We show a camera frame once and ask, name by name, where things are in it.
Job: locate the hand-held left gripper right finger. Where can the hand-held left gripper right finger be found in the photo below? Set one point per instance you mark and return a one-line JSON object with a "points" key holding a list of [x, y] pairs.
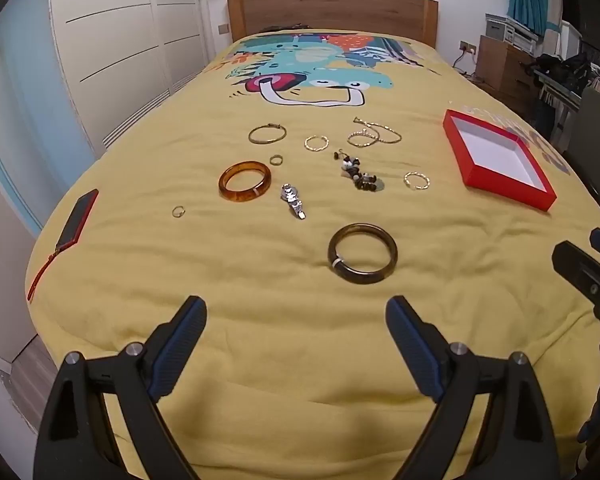
{"points": [[412, 345]]}

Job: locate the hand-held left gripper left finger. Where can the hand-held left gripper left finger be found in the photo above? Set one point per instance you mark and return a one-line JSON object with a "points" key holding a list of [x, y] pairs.
{"points": [[177, 347]]}

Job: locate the red shallow box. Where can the red shallow box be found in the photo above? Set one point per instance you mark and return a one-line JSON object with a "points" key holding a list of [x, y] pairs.
{"points": [[457, 155]]}

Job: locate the amber bangle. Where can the amber bangle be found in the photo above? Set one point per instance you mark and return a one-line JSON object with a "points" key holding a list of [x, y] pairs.
{"points": [[227, 191]]}

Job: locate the dark brown bangle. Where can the dark brown bangle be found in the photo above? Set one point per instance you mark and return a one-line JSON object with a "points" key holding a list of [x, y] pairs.
{"points": [[337, 265]]}

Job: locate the yellow printed blanket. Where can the yellow printed blanket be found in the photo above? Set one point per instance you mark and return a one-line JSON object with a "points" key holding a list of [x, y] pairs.
{"points": [[280, 410]]}

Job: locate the grey desk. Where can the grey desk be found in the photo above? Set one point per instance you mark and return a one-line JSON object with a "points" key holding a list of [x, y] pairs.
{"points": [[555, 95]]}

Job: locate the red-edged flat phone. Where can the red-edged flat phone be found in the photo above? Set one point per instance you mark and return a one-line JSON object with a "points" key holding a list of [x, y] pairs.
{"points": [[77, 217]]}

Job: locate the black bag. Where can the black bag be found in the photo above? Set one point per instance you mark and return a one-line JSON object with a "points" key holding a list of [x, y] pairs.
{"points": [[562, 70]]}

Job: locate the wooden cabinet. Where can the wooden cabinet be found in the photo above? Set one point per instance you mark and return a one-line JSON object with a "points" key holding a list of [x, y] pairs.
{"points": [[502, 67]]}

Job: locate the thin gold bangle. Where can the thin gold bangle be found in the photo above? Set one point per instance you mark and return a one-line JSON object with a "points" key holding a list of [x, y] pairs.
{"points": [[266, 143]]}

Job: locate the white printer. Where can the white printer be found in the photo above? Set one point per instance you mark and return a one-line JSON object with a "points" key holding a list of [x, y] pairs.
{"points": [[510, 30]]}

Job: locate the white wardrobe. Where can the white wardrobe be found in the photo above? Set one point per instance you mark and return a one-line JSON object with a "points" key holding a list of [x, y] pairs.
{"points": [[125, 35]]}

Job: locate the dark cloth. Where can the dark cloth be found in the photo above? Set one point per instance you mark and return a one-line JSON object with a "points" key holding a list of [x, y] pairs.
{"points": [[285, 27]]}

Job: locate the wooden headboard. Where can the wooden headboard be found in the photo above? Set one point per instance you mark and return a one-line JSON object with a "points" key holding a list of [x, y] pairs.
{"points": [[330, 10]]}

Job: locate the wall socket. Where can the wall socket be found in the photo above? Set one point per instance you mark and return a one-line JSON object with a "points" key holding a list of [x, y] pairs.
{"points": [[223, 28], [468, 48]]}

